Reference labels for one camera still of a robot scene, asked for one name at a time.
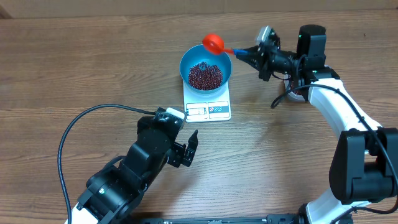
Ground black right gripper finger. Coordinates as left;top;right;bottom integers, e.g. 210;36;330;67
241;54;261;72
244;45;260;56

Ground red measuring scoop blue handle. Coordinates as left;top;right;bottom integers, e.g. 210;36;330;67
202;33;248;55

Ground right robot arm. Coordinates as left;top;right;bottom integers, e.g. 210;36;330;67
235;24;397;223

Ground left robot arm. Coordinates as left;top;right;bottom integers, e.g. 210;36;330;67
67;114;198;223

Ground white digital kitchen scale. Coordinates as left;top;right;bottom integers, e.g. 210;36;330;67
183;82;231;123

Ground blue bowl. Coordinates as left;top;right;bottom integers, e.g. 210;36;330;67
180;45;233;93

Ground red beans in bowl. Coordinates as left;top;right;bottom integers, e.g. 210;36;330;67
188;62;223;91

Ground clear plastic container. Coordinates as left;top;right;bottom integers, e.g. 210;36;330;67
283;74;305;102

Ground right black cable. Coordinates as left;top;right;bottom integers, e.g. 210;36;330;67
269;54;398;215

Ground black cable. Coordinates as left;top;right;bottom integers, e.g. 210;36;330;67
57;103;156;224
269;54;398;215

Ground left black cable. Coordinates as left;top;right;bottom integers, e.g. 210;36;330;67
57;103;156;224

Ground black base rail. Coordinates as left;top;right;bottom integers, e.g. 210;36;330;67
123;214;305;224

